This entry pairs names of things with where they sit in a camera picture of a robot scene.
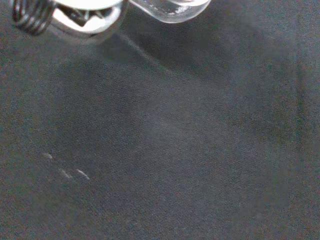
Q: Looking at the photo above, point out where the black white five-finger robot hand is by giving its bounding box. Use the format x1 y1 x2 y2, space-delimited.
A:
11 0 129 44

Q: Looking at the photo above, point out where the black cloth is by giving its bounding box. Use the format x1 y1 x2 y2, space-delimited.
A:
0 0 320 240

